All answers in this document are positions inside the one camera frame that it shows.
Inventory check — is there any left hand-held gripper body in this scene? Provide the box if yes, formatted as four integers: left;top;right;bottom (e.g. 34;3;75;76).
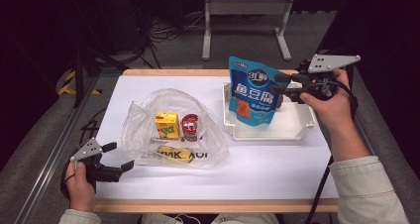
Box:
69;138;123;183

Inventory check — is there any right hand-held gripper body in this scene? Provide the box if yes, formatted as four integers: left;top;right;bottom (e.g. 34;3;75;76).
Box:
286;54;362;104

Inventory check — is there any blue snack pouch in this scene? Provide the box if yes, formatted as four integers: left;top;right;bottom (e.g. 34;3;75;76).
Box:
228;55;291;127

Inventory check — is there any white plastic tray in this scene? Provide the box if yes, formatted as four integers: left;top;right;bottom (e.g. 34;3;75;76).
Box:
221;80;317;143

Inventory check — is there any yellow drink carton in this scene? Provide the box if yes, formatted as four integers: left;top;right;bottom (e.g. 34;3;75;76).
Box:
155;110;181;141

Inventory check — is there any clear smiley print plastic bag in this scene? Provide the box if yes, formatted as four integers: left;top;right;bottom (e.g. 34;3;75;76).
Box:
120;88;231;170

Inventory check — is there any person's left hand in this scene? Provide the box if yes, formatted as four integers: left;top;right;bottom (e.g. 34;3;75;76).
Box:
63;161;97;213

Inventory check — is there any person's right hand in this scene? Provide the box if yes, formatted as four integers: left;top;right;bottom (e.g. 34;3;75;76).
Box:
299;68;360;133

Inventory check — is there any yellow black striped tape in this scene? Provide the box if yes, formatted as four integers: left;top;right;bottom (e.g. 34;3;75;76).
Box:
57;69;100;96

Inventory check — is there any person's pale jacket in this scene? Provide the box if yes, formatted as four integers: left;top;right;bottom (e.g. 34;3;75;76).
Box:
142;212;280;224

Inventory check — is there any black floor cable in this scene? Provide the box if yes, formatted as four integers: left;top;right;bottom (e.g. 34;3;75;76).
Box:
79;107;107;145

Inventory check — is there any aluminium rail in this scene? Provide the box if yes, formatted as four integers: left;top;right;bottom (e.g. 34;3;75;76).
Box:
330;74;412;224
13;84;97;224

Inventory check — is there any grey metal frame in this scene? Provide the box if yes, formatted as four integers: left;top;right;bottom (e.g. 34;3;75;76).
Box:
201;0;296;62

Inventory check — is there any right hand-held gripper black cable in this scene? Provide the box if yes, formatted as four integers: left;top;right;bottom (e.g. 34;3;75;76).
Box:
305;79;360;224

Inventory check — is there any bundle of black cables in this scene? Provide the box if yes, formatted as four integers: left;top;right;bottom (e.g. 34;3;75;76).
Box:
125;12;206;69

